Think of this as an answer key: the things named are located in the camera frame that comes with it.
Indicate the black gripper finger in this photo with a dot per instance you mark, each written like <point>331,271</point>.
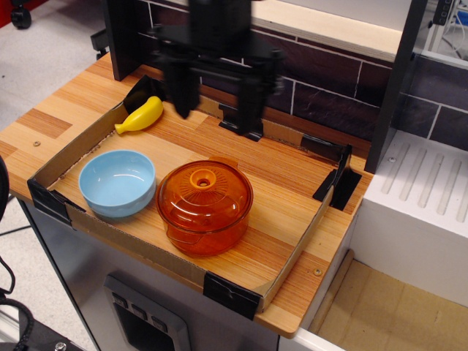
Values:
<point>183,86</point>
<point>252,95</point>

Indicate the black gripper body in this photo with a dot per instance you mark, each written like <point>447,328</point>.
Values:
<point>217,41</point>

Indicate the orange transparent pot lid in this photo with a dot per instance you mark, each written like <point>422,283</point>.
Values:
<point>204,196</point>

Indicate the orange transparent pot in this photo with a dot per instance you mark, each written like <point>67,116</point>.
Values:
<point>207,243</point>

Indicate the cardboard fence with black tape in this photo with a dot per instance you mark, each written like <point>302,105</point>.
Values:
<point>304,202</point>

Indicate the yellow toy banana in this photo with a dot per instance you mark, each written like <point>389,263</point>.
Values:
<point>146,115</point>

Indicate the light blue bowl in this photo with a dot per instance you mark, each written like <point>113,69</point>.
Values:
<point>118,184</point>

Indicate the black caster wheel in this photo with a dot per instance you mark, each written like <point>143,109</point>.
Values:
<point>21,18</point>

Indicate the white toy sink unit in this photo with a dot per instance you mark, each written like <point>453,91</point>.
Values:
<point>412,222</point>

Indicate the grey oven control panel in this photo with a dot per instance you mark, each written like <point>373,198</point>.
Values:
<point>145,324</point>

